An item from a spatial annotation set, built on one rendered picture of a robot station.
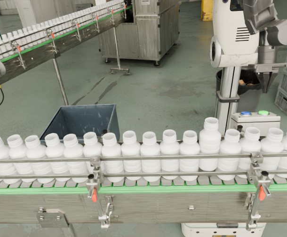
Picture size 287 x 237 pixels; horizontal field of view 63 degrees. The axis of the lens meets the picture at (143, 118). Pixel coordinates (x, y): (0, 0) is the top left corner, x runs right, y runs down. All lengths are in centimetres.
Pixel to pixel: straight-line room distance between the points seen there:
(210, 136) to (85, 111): 84
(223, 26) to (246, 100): 127
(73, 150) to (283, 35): 69
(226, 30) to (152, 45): 324
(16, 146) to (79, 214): 31
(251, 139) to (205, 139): 13
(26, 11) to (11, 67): 435
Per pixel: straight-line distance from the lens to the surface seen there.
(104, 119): 135
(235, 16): 117
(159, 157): 68
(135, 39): 442
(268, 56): 87
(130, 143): 68
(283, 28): 81
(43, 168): 80
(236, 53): 121
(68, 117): 140
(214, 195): 79
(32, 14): 656
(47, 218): 94
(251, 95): 233
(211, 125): 66
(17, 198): 91
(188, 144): 67
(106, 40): 468
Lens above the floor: 157
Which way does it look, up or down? 33 degrees down
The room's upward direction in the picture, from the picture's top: 5 degrees counter-clockwise
